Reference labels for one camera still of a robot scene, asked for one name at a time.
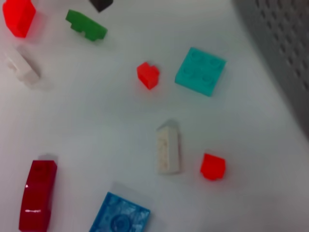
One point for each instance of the blue square toy brick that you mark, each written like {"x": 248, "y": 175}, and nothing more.
{"x": 120, "y": 215}

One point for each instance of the dark red curved toy brick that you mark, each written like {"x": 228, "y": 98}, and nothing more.
{"x": 37, "y": 193}

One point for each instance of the white toy brick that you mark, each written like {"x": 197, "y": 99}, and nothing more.
{"x": 167, "y": 149}
{"x": 23, "y": 67}

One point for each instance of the teal square toy brick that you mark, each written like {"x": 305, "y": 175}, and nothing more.
{"x": 200, "y": 71}

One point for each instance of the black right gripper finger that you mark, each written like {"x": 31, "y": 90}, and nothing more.
{"x": 100, "y": 4}

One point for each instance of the grey perforated plastic storage basket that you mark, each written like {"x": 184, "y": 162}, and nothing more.
{"x": 285, "y": 48}

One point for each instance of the small red toy brick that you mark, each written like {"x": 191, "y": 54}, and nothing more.
{"x": 212, "y": 166}
{"x": 148, "y": 75}

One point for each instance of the red sloped toy brick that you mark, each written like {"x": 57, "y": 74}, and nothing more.
{"x": 19, "y": 17}

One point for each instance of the green notched toy brick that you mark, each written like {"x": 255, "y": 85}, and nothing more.
{"x": 87, "y": 26}

